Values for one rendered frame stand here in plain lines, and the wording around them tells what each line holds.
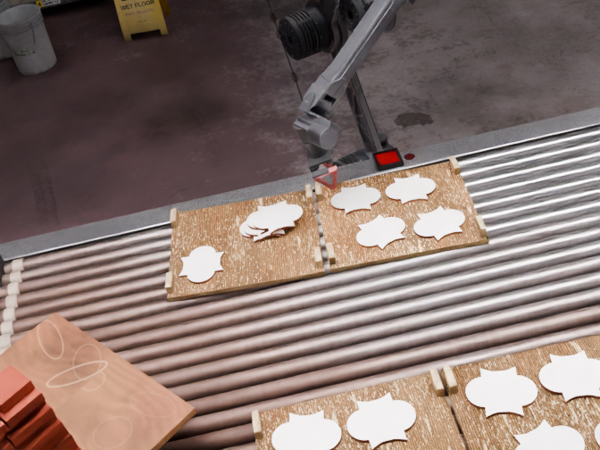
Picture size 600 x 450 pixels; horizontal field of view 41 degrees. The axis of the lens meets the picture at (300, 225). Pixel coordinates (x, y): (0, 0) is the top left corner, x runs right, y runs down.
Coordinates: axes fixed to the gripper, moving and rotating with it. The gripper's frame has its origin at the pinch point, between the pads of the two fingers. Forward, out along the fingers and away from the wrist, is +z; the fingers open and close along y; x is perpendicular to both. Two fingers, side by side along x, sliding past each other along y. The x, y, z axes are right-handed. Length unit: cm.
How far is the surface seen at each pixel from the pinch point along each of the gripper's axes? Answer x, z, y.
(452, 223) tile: -26.2, 13.8, -19.8
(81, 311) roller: 71, -8, -26
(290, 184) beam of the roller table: 14.3, 7.6, 13.2
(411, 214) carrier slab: -16.8, 12.5, -12.4
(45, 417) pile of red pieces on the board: 52, -35, -83
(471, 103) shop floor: -52, 123, 176
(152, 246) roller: 54, -3, -4
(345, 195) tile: -1.4, 8.1, -0.2
